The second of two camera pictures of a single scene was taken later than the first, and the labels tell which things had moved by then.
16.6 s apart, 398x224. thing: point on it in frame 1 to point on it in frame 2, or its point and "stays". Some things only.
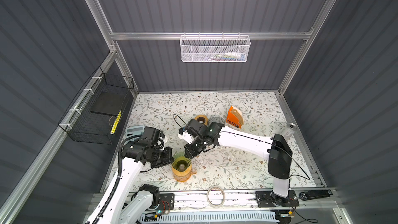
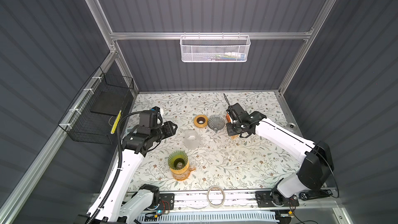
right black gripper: (197, 143) to (234, 123)
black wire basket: (91, 117) stays
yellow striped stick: (116, 123) stays
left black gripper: (166, 157) to (168, 129)
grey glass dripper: (217, 119) stays
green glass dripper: (181, 162) stays
